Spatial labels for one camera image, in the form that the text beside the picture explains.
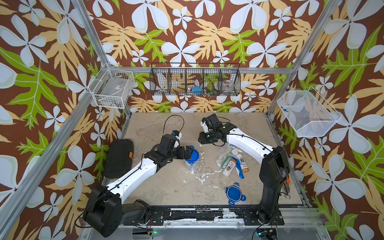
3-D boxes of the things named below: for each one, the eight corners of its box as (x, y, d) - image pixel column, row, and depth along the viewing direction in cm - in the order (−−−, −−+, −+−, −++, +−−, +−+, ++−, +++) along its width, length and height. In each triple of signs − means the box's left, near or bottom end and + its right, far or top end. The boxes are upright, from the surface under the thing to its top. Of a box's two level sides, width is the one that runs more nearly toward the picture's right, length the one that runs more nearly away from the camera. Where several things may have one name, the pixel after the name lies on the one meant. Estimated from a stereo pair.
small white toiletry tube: (221, 173, 91) (222, 172, 89) (230, 159, 97) (231, 157, 95) (228, 178, 89) (229, 176, 87) (236, 163, 95) (237, 161, 93)
